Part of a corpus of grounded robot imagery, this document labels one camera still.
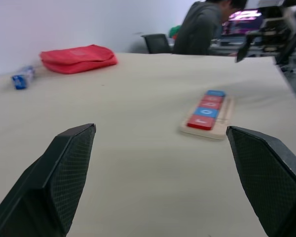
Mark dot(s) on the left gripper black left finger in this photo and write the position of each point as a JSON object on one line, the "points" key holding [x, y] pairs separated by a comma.
{"points": [[51, 185]]}

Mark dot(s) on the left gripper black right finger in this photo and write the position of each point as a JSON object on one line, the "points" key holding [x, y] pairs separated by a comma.
{"points": [[273, 185]]}

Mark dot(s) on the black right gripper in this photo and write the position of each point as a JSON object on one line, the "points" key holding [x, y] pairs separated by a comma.
{"points": [[273, 37]]}

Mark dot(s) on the blue letter block t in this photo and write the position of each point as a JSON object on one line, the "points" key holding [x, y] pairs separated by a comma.
{"points": [[215, 93]]}

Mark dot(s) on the red letter block b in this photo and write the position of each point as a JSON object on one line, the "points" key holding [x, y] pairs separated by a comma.
{"points": [[212, 101]]}

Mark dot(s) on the wooden letter tray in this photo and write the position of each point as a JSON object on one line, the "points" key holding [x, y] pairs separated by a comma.
{"points": [[224, 118]]}

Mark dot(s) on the blue letter block o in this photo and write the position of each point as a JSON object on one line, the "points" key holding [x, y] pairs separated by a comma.
{"points": [[207, 112]]}

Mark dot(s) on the red letter block r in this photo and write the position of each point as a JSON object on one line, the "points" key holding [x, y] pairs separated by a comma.
{"points": [[202, 122]]}

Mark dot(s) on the computer monitor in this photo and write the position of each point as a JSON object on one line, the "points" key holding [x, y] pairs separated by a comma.
{"points": [[246, 19]]}

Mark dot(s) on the person in grey hoodie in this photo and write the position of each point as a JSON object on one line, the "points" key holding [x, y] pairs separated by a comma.
{"points": [[197, 32]]}

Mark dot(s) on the green object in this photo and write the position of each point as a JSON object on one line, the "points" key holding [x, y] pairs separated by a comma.
{"points": [[174, 30]]}

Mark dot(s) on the black office chair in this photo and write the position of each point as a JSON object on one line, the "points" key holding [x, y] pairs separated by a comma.
{"points": [[158, 43]]}

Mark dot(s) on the blue toothpaste box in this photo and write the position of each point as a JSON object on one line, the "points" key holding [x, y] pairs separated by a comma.
{"points": [[22, 79]]}

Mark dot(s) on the red fabric pouch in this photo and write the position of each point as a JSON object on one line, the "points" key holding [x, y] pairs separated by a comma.
{"points": [[76, 59]]}

